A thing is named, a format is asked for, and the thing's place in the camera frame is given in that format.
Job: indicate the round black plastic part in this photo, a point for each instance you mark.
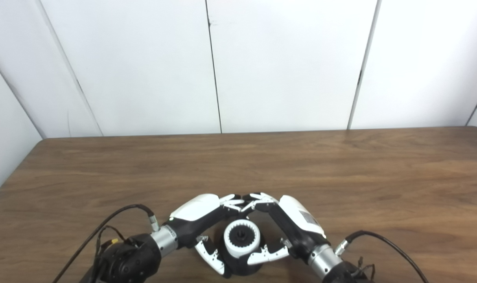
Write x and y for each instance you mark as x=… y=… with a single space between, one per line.
x=242 y=268

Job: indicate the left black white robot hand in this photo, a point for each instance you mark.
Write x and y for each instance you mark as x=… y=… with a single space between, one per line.
x=197 y=208

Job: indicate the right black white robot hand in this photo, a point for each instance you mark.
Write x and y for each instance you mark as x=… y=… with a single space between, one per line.
x=297 y=224

